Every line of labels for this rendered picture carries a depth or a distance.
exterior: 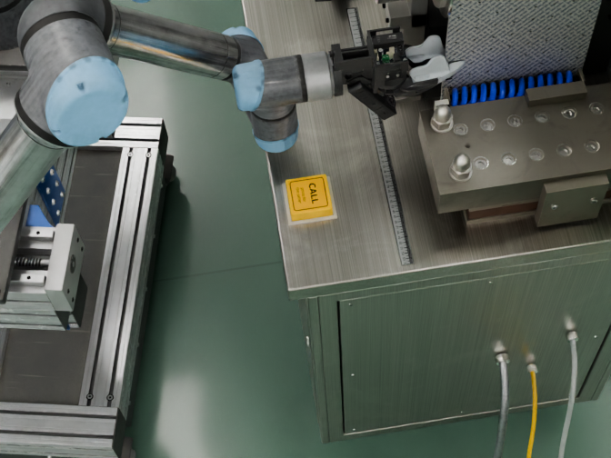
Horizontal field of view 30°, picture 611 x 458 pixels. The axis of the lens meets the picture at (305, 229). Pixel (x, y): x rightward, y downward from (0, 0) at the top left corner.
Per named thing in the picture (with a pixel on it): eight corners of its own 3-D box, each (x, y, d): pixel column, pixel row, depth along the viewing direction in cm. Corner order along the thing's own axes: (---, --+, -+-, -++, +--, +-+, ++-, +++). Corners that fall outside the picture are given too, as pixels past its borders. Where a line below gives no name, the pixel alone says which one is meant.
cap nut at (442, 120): (427, 115, 184) (429, 99, 180) (450, 112, 184) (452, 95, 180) (432, 134, 182) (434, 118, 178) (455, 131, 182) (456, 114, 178)
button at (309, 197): (285, 186, 194) (285, 179, 192) (326, 180, 194) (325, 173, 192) (291, 222, 190) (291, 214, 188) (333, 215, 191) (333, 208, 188)
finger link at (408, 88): (439, 86, 178) (384, 94, 178) (439, 92, 179) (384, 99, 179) (434, 62, 180) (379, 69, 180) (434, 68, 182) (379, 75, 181)
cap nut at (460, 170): (446, 164, 179) (448, 148, 175) (469, 160, 179) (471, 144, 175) (451, 184, 178) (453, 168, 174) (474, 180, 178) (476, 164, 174)
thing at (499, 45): (441, 89, 187) (448, 17, 171) (581, 68, 188) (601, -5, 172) (441, 92, 187) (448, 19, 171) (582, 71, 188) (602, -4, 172)
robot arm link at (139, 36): (-16, 6, 166) (230, 65, 201) (5, 61, 161) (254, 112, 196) (23, -52, 160) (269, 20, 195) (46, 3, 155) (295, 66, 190)
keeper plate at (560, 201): (534, 216, 188) (543, 182, 178) (594, 207, 188) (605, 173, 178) (537, 230, 186) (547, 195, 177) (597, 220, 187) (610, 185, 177)
